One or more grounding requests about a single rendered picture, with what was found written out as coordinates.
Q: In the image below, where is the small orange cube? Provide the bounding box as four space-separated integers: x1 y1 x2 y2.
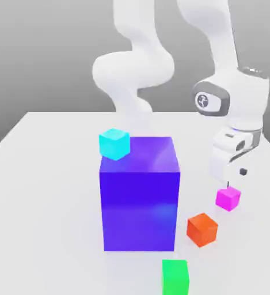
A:
186 212 219 248

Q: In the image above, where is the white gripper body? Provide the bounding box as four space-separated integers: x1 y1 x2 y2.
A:
208 145 253 187

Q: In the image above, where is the large purple box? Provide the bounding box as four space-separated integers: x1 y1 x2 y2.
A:
98 136 181 252

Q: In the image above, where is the small green cube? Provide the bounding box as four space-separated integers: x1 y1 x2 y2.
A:
161 259 190 295

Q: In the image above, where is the small cyan cube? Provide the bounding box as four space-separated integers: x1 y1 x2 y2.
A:
98 128 131 161

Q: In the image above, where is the small magenta cube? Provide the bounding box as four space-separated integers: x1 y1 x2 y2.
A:
215 186 242 212

